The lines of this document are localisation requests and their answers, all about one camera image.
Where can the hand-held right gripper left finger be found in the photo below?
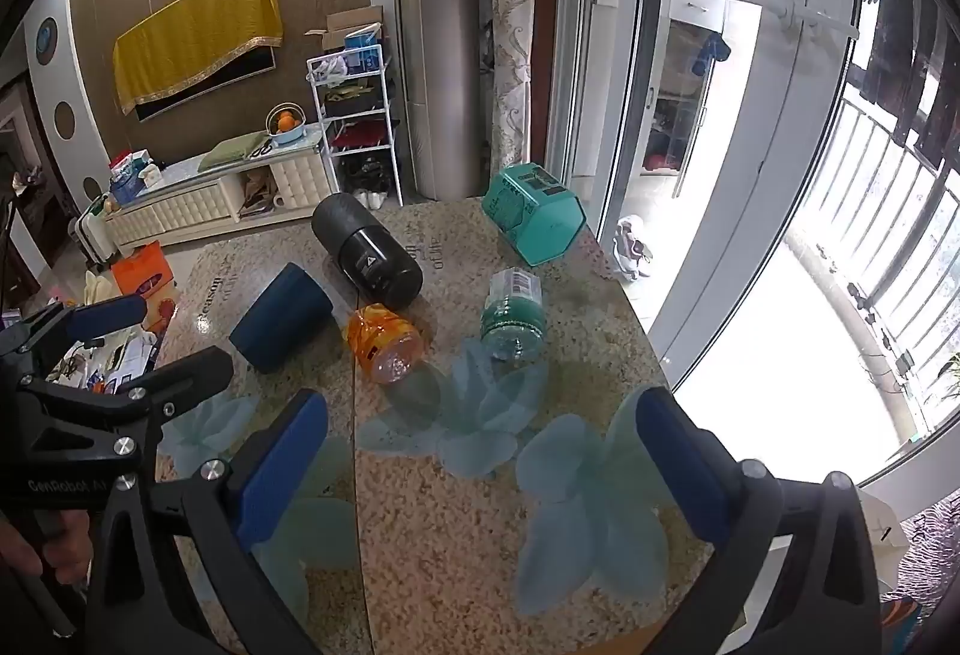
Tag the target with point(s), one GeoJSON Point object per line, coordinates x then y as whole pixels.
{"type": "Point", "coordinates": [279, 464]}

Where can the white metal shelf rack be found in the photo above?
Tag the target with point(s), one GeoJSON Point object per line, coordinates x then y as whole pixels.
{"type": "Point", "coordinates": [352, 126]}

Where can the silver standing air conditioner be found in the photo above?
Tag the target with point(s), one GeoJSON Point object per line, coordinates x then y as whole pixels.
{"type": "Point", "coordinates": [439, 33]}

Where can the orange transparent cup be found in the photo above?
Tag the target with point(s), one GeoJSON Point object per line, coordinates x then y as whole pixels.
{"type": "Point", "coordinates": [382, 341]}

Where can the white sliding door frame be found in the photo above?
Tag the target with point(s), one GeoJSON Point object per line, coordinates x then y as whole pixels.
{"type": "Point", "coordinates": [720, 123]}

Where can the open cardboard box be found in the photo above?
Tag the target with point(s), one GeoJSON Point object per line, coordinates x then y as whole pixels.
{"type": "Point", "coordinates": [351, 29]}

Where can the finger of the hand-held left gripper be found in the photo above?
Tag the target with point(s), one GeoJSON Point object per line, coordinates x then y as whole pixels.
{"type": "Point", "coordinates": [187, 375]}
{"type": "Point", "coordinates": [105, 316]}

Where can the blue hanging cloth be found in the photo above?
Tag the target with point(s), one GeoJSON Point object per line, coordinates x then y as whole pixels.
{"type": "Point", "coordinates": [712, 51]}

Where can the purple patterned cloth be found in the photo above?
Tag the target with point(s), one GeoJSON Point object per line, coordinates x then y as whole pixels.
{"type": "Point", "coordinates": [930, 550]}

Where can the green cushion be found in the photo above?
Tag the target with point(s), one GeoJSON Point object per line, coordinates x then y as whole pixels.
{"type": "Point", "coordinates": [238, 150]}

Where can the blue tissue box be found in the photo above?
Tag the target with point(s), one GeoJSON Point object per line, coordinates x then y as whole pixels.
{"type": "Point", "coordinates": [127, 175]}

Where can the person's left hand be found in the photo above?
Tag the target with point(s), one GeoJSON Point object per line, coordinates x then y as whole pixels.
{"type": "Point", "coordinates": [54, 550]}

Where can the white baby walker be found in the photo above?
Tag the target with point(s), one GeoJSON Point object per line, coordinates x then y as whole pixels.
{"type": "Point", "coordinates": [631, 244]}

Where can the white suitcase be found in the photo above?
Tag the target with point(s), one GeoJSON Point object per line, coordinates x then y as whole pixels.
{"type": "Point", "coordinates": [94, 236]}

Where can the teal hexagonal cup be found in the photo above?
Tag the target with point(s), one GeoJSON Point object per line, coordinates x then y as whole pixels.
{"type": "Point", "coordinates": [534, 212]}

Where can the black cylindrical cup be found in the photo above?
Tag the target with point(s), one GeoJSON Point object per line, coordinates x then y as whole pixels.
{"type": "Point", "coordinates": [367, 250]}

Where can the fruit bowl with oranges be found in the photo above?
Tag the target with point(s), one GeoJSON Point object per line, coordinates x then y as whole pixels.
{"type": "Point", "coordinates": [285, 126]}

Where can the patterned beige curtain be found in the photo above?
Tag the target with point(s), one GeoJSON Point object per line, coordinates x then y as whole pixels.
{"type": "Point", "coordinates": [514, 25]}

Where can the dark hanging clothes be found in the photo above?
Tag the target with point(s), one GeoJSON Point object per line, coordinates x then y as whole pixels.
{"type": "Point", "coordinates": [911, 70]}

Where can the orange shopping bag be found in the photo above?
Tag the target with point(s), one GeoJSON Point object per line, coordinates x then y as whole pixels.
{"type": "Point", "coordinates": [146, 276]}

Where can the white television cabinet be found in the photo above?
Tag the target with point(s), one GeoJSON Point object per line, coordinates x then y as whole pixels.
{"type": "Point", "coordinates": [217, 194]}

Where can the green plastic bottle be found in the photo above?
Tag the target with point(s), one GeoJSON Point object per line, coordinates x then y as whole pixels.
{"type": "Point", "coordinates": [514, 316]}

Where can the white mug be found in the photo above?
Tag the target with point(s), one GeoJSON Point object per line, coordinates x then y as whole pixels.
{"type": "Point", "coordinates": [279, 200]}

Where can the white container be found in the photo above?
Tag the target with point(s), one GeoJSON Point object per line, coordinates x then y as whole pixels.
{"type": "Point", "coordinates": [885, 535]}

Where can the dark blue cup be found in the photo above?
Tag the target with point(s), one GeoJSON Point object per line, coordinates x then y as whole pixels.
{"type": "Point", "coordinates": [279, 329]}

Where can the balcony railing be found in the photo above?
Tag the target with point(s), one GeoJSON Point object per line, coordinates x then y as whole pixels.
{"type": "Point", "coordinates": [877, 235]}

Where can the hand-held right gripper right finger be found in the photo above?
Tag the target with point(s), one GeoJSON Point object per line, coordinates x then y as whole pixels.
{"type": "Point", "coordinates": [684, 467]}

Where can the yellow cloth cover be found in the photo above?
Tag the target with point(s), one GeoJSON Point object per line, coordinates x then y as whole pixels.
{"type": "Point", "coordinates": [196, 34]}

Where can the round wall ornament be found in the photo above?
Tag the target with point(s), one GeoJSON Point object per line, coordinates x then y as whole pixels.
{"type": "Point", "coordinates": [46, 40]}

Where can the black television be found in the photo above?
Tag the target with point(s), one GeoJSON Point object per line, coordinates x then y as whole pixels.
{"type": "Point", "coordinates": [210, 87]}

